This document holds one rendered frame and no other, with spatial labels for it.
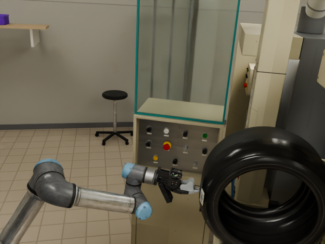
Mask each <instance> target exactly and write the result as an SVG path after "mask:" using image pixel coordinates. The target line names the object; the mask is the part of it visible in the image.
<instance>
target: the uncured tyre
mask: <svg viewBox="0 0 325 244"><path fill-rule="evenodd" d="M261 169H273V170H279V171H283V172H287V173H289V174H292V175H294V176H296V177H297V178H299V179H300V180H301V181H302V182H301V185H300V187H299V189H298V191H297V192H296V193H295V194H294V196H293V197H292V198H290V199H289V200H288V201H286V202H285V203H283V204H281V205H279V206H276V207H272V208H265V209H258V208H252V207H248V206H245V205H243V204H240V203H239V202H237V201H235V200H234V199H233V198H232V197H230V196H229V194H228V193H227V192H226V191H225V188H226V186H227V185H228V184H229V183H230V182H231V181H233V180H234V179H235V178H237V177H239V176H240V175H242V174H245V173H247V172H251V171H255V170H261ZM201 188H202V190H203V192H204V200H203V205H202V204H201V202H200V195H201ZM199 204H200V209H201V212H202V215H203V218H204V220H205V223H206V224H207V226H208V228H209V229H210V230H211V232H212V233H213V234H214V235H215V236H216V237H217V238H218V239H219V240H220V241H221V242H223V243H224V244H316V243H317V242H319V241H320V240H321V239H322V238H323V237H324V236H325V164H324V163H323V161H322V159H321V157H320V156H319V154H318V153H317V151H316V150H315V149H314V148H313V147H312V146H311V145H310V144H309V143H308V142H307V141H306V140H304V139H303V138H301V137H300V136H298V135H296V134H294V133H292V132H289V131H287V130H284V129H280V128H276V127H269V126H257V127H250V128H245V129H242V130H239V131H236V132H234V133H232V134H230V135H229V136H227V137H226V138H224V139H223V140H222V141H220V142H219V143H218V144H217V145H216V146H215V147H214V148H213V150H212V151H211V152H210V154H209V155H208V157H207V159H206V161H205V164H204V167H203V171H202V177H201V183H200V189H199Z"/></svg>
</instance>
